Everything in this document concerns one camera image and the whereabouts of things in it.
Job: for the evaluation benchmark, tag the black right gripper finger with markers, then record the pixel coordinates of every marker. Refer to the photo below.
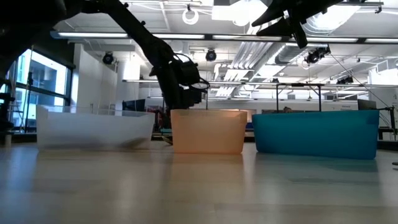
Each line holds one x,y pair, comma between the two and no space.
273,17
280,30

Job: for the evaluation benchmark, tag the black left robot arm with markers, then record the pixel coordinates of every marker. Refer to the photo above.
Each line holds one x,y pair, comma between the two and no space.
136,34

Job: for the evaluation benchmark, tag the dark monitor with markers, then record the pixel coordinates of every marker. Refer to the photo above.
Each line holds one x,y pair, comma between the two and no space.
133,105

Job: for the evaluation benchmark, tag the white ceiling panel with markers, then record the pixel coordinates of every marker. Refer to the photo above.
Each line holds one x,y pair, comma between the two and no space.
230,12

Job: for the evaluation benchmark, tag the orange plastic bin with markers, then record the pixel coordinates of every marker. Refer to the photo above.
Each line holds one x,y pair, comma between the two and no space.
208,133

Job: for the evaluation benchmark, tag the person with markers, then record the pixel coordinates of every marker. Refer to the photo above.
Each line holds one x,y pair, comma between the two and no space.
287,109

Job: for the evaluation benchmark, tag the clear plastic bin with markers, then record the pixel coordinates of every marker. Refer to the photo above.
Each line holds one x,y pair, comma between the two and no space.
93,130

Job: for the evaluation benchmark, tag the long ceiling light bar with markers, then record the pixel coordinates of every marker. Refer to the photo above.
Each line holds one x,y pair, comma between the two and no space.
93,35

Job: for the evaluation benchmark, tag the teal plastic bin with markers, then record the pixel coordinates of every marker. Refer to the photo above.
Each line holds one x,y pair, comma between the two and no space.
314,133

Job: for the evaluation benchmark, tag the black monitor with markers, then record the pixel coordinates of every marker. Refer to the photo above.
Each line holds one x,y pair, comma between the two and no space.
367,105

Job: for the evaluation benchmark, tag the large glass window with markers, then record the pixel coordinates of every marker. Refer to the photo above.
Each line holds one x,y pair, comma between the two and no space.
43,81

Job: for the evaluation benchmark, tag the black background desk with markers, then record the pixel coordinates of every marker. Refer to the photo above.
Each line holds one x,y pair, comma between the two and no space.
387,133

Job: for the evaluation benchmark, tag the black equipment stand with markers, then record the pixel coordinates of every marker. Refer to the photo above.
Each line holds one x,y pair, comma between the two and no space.
6,124

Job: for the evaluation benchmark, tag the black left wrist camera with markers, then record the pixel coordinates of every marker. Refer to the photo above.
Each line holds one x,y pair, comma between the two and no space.
186,73

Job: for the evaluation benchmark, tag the silver ventilation duct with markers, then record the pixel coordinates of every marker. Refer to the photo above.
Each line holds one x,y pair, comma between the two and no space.
289,54

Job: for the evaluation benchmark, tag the black ceiling camera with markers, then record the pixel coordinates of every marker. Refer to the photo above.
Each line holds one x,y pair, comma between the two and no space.
345,80
211,55
108,58
317,54

